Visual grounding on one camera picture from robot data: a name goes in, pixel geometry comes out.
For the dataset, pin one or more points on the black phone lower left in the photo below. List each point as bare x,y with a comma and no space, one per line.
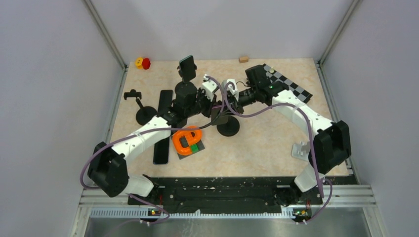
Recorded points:
161,152

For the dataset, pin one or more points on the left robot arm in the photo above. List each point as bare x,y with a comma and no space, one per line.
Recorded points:
108,166

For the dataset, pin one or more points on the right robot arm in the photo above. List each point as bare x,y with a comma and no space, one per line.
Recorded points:
329,141

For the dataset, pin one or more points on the yellow toy block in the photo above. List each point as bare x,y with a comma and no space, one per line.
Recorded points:
139,62

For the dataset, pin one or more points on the grey building baseplate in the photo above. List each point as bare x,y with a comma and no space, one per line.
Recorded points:
199,147

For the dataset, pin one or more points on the orange plastic ring toy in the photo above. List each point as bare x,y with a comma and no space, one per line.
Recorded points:
193,135

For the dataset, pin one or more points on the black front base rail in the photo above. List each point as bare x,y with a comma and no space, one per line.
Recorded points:
229,195

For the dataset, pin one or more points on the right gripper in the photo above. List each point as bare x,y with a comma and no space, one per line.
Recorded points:
235,105

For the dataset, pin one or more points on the black phone with purple edge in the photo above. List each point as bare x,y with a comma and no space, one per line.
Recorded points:
219,116

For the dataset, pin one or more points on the black phone upper left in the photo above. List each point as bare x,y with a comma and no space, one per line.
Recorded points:
165,100

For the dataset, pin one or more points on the small wooden block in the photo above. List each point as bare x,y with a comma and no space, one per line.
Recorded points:
243,59

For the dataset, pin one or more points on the green building brick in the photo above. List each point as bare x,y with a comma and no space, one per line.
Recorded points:
194,148

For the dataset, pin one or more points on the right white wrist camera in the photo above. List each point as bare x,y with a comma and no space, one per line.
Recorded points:
230,86

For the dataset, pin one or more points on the teal edged black phone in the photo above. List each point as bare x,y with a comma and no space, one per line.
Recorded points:
187,69

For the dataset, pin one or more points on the black grey chessboard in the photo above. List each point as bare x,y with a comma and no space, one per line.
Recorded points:
297,90

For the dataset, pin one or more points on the white plastic phone holder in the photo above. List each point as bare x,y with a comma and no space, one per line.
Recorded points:
301,151

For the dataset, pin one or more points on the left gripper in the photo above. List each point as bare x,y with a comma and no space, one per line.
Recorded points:
201,93

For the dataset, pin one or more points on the black phone stand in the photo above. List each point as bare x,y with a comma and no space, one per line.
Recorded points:
229,128
145,113
185,89

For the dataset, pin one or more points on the red toy block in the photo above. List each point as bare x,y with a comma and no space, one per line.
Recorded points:
146,63

